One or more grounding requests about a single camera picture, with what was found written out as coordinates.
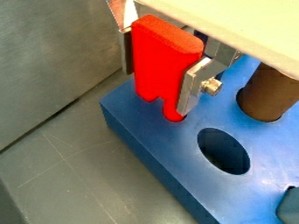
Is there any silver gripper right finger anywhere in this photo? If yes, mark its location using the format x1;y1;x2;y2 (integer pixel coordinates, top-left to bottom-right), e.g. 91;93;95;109
176;38;242;116

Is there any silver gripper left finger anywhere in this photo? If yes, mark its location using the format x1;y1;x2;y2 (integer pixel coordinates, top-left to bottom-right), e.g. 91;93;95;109
107;0;138;75

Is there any red two-legged block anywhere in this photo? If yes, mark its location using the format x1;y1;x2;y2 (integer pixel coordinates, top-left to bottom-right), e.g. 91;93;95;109
131;15;204;122

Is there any blue foam shape board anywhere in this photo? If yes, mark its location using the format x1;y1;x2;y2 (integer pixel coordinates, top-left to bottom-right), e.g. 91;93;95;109
100;56;299;224

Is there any brown cylinder block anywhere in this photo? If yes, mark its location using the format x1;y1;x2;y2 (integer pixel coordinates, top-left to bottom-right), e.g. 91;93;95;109
236;63;299;122

